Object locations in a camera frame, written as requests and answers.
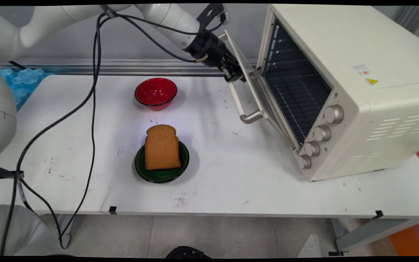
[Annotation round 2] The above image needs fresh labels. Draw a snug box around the black round floor object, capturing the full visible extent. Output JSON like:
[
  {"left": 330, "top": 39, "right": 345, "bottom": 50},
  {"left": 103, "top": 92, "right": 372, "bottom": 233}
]
[{"left": 166, "top": 246, "right": 212, "bottom": 259}]

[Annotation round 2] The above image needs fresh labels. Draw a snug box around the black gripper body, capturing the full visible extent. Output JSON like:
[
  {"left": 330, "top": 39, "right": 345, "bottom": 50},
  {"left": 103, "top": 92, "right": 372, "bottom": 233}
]
[{"left": 186, "top": 32, "right": 229, "bottom": 70}]

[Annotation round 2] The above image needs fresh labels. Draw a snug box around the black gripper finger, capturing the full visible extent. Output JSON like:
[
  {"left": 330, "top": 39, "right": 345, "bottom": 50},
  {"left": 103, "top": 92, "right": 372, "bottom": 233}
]
[
  {"left": 226, "top": 50, "right": 248, "bottom": 81},
  {"left": 220, "top": 59, "right": 244, "bottom": 83}
]

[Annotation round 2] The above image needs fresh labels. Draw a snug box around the thin black cable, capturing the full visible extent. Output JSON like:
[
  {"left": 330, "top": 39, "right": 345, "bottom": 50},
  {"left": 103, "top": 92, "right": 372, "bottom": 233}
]
[{"left": 19, "top": 11, "right": 229, "bottom": 250}]

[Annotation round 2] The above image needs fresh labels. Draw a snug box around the grey table strut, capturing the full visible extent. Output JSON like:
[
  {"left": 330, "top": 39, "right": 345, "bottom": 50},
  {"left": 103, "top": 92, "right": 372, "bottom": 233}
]
[{"left": 328, "top": 218, "right": 414, "bottom": 256}]

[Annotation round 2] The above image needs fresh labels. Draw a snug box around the cream toaster oven body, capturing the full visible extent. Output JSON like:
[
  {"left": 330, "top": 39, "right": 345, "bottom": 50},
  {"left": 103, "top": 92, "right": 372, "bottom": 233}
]
[{"left": 257, "top": 4, "right": 419, "bottom": 181}]

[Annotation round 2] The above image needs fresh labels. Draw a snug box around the blue bubble wrap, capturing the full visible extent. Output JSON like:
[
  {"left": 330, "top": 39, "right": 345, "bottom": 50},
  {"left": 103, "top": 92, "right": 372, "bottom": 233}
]
[{"left": 0, "top": 68, "right": 53, "bottom": 111}]

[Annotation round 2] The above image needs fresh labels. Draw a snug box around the red bowl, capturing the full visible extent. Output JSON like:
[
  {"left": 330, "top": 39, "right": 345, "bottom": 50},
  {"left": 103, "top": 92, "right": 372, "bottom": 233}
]
[{"left": 135, "top": 78, "right": 177, "bottom": 111}]

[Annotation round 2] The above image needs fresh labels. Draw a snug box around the aluminium rail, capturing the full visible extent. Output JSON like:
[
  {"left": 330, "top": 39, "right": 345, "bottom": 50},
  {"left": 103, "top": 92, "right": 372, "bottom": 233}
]
[{"left": 0, "top": 58, "right": 259, "bottom": 76}]

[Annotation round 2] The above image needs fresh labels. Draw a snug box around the black cable strap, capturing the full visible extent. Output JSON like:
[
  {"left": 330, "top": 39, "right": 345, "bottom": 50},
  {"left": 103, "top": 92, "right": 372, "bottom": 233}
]
[{"left": 0, "top": 164, "right": 24, "bottom": 180}]

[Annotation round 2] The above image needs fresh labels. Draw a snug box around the brown bread slice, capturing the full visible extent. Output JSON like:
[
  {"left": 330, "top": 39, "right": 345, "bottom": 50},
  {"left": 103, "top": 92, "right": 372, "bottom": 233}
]
[{"left": 144, "top": 124, "right": 181, "bottom": 170}]

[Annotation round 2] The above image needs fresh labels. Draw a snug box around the thick black cable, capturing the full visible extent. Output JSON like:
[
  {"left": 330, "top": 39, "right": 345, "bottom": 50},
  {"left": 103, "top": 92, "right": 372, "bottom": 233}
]
[{"left": 0, "top": 11, "right": 210, "bottom": 257}]

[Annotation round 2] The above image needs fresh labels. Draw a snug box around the dark green plate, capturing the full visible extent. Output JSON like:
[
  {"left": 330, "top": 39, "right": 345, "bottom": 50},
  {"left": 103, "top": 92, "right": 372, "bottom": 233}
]
[{"left": 135, "top": 140, "right": 190, "bottom": 183}]

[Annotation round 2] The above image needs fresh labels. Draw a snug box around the wire oven rack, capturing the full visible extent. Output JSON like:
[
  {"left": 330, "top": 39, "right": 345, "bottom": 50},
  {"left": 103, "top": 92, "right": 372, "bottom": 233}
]
[{"left": 264, "top": 67, "right": 332, "bottom": 145}]

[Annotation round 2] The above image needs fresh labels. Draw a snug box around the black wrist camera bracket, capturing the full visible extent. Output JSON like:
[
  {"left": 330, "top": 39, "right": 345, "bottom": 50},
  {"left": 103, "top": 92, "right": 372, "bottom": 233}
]
[{"left": 196, "top": 4, "right": 229, "bottom": 32}]

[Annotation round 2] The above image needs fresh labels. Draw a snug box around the orange box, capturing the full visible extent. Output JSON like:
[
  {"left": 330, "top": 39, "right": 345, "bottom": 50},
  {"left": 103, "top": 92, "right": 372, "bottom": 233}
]
[{"left": 389, "top": 219, "right": 419, "bottom": 257}]

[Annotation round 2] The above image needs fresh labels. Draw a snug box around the white table leg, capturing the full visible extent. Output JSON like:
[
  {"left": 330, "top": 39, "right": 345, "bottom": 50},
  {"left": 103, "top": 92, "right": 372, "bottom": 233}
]
[{"left": 57, "top": 215, "right": 75, "bottom": 249}]

